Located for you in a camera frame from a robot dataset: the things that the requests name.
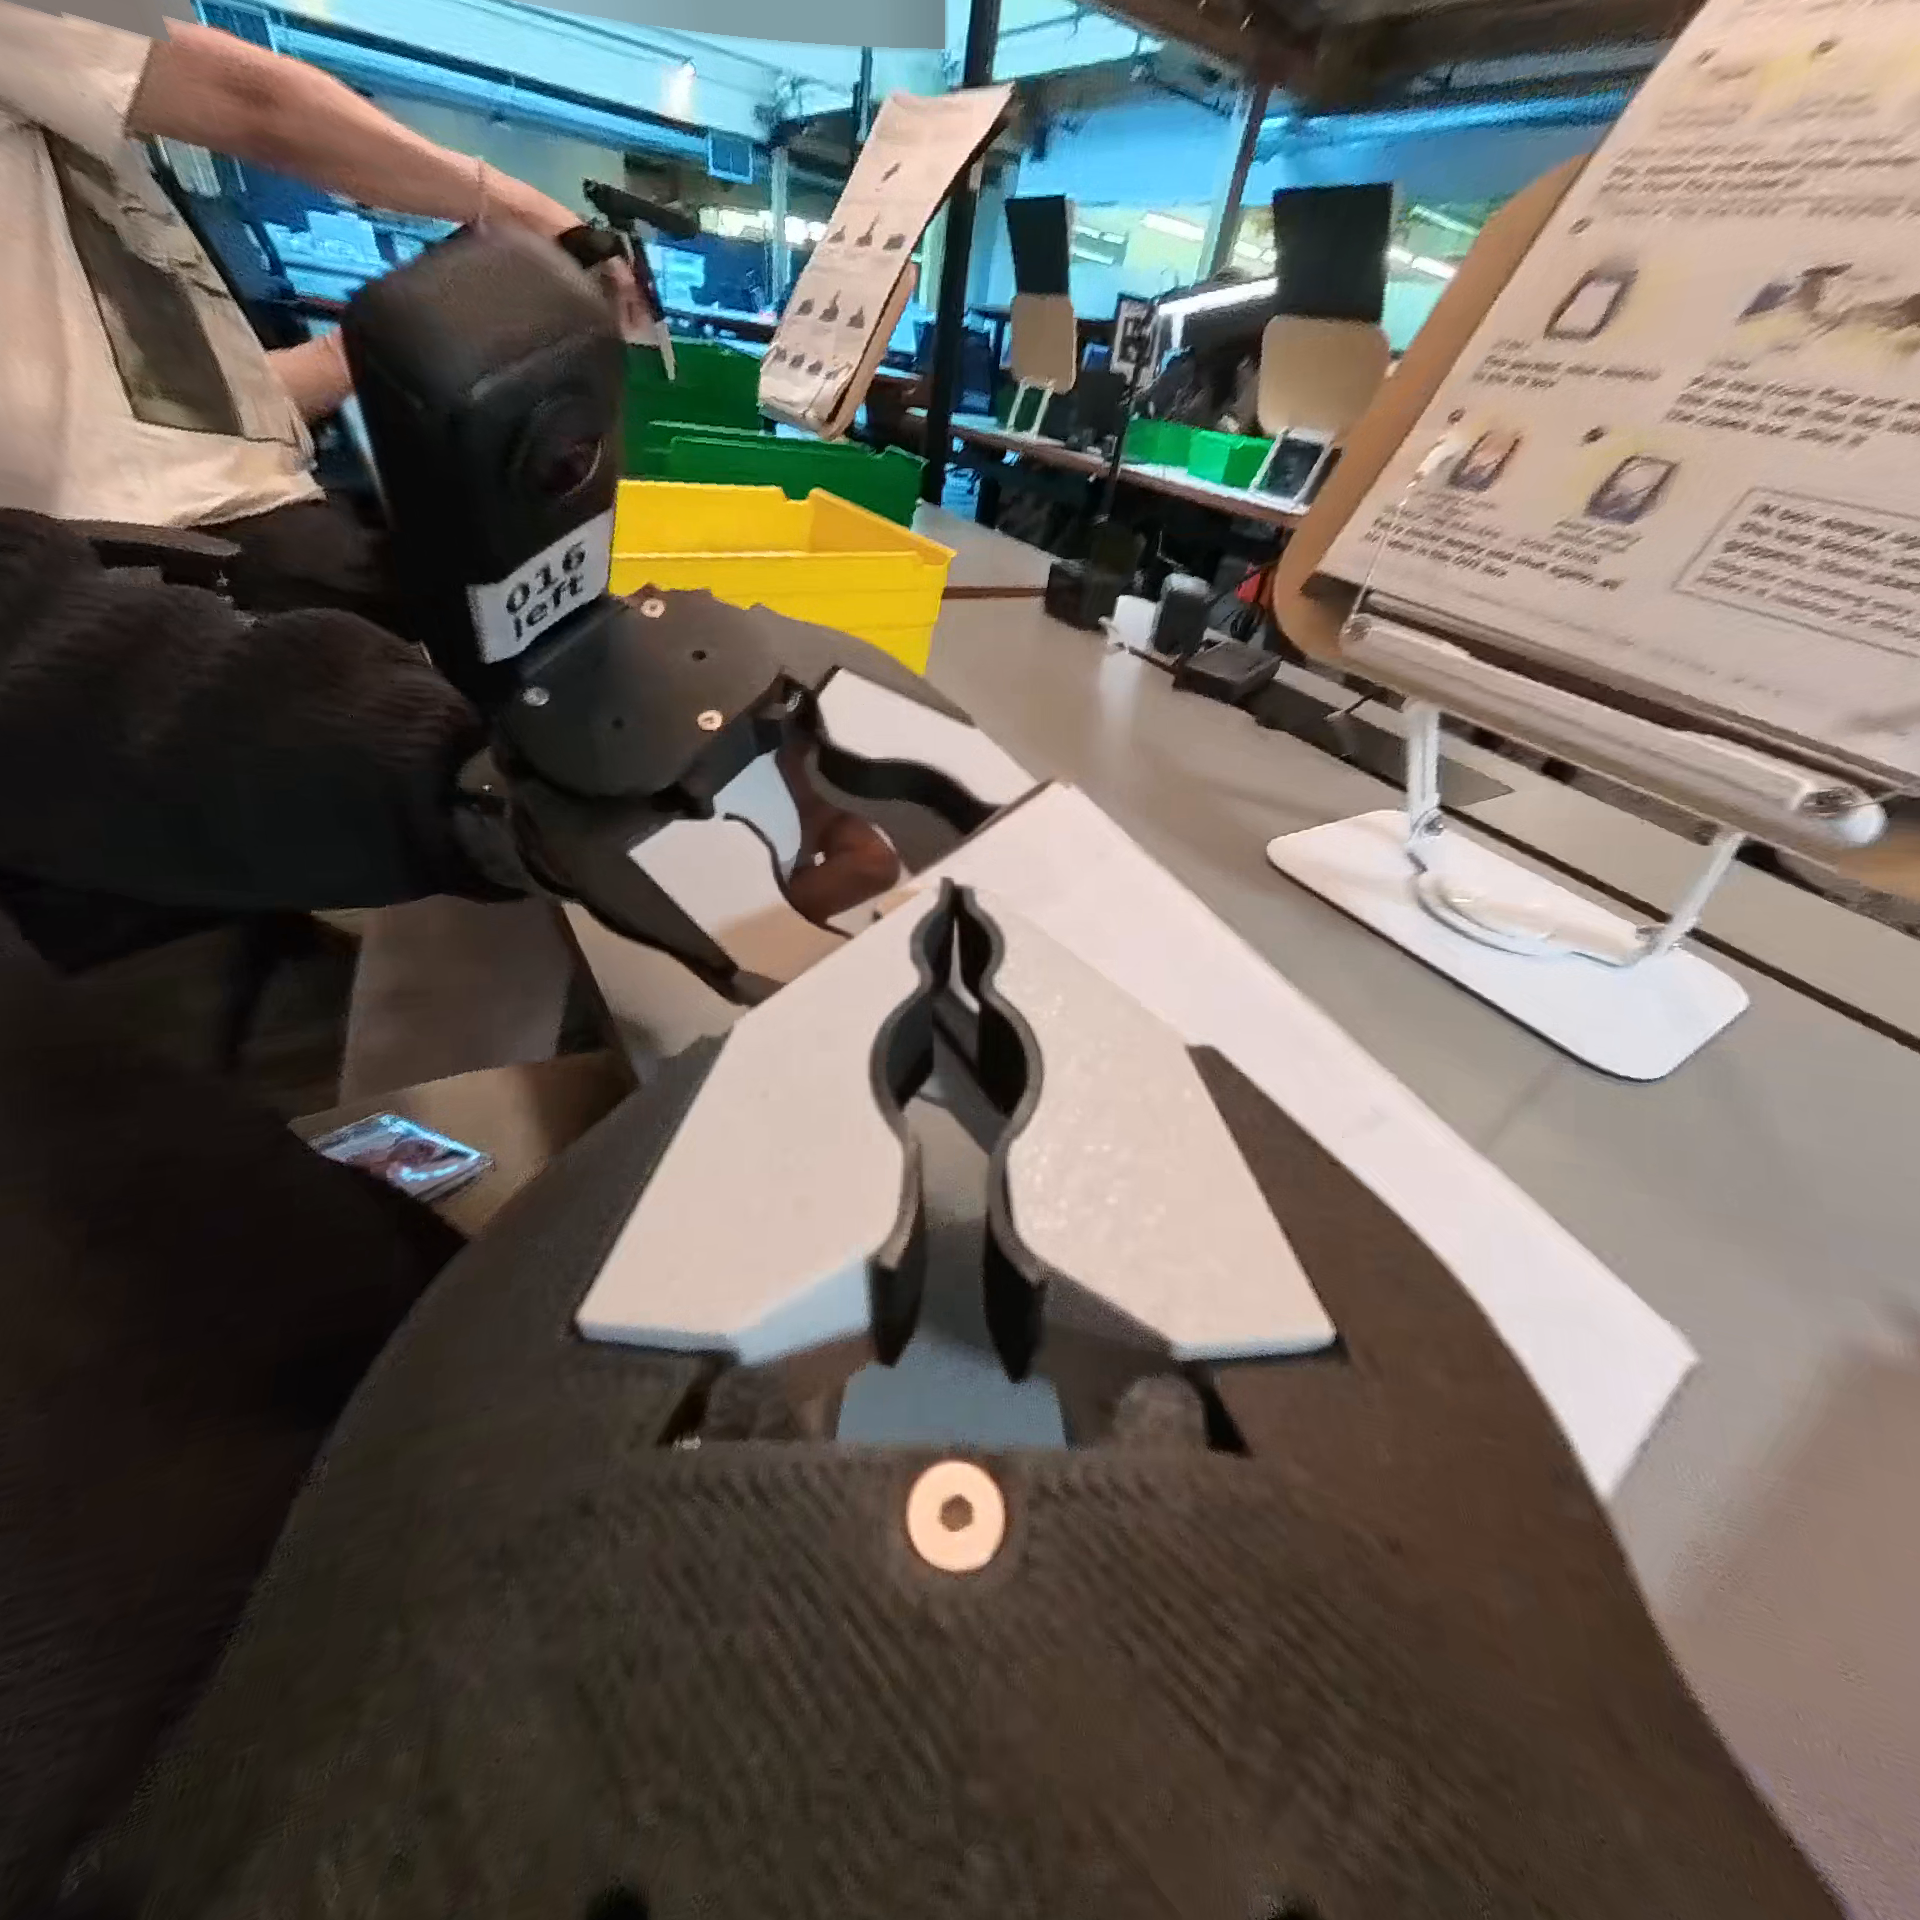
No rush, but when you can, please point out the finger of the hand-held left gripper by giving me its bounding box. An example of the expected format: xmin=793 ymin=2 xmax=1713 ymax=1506
xmin=807 ymin=673 xmax=1040 ymax=837
xmin=625 ymin=808 xmax=803 ymax=976

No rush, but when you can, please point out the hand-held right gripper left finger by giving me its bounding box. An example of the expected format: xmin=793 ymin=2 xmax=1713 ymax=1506
xmin=573 ymin=883 xmax=962 ymax=1369

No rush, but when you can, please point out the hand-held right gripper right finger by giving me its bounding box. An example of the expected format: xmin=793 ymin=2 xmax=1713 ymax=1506
xmin=951 ymin=885 xmax=1338 ymax=1383

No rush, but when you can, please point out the white cardboard mailer box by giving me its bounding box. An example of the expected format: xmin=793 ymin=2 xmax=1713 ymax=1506
xmin=831 ymin=780 xmax=1699 ymax=1503

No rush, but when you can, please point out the person's left forearm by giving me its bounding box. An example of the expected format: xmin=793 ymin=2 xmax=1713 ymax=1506
xmin=0 ymin=507 xmax=501 ymax=921

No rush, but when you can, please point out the another person's forearm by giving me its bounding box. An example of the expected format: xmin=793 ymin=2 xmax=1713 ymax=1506
xmin=131 ymin=23 xmax=590 ymax=244
xmin=270 ymin=330 xmax=357 ymax=425

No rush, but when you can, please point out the grey desk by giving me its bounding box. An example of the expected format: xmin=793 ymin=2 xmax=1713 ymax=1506
xmin=568 ymin=503 xmax=1920 ymax=1920

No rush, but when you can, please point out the person's left hand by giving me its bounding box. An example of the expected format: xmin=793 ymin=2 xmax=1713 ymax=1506
xmin=779 ymin=748 xmax=905 ymax=928

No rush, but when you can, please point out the small black box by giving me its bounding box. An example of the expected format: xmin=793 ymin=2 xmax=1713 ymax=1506
xmin=1042 ymin=527 xmax=1149 ymax=629

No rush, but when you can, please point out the yellow plastic bin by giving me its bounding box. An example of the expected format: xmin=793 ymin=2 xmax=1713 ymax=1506
xmin=608 ymin=481 xmax=960 ymax=676

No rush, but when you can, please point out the black handheld device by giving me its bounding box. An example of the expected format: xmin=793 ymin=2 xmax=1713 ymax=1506
xmin=558 ymin=177 xmax=701 ymax=379

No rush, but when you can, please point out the green plastic bin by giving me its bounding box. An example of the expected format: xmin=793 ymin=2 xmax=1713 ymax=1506
xmin=622 ymin=337 xmax=928 ymax=530

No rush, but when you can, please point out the tan cardboard box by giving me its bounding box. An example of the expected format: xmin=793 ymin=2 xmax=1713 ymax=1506
xmin=287 ymin=896 xmax=641 ymax=1240

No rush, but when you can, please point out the small photo card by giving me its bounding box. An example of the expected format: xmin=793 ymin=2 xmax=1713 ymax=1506
xmin=310 ymin=1111 xmax=496 ymax=1204

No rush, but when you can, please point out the tan board document stand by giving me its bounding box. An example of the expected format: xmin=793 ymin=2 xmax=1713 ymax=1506
xmin=754 ymin=83 xmax=1023 ymax=441

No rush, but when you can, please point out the white document stand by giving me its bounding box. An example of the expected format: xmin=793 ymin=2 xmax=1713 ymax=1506
xmin=1266 ymin=141 xmax=1920 ymax=1085

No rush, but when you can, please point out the person's black sweater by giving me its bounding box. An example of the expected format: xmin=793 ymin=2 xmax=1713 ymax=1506
xmin=0 ymin=901 xmax=470 ymax=1920

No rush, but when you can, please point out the printed instruction sheet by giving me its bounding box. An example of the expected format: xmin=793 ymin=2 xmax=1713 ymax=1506
xmin=1315 ymin=0 xmax=1920 ymax=752

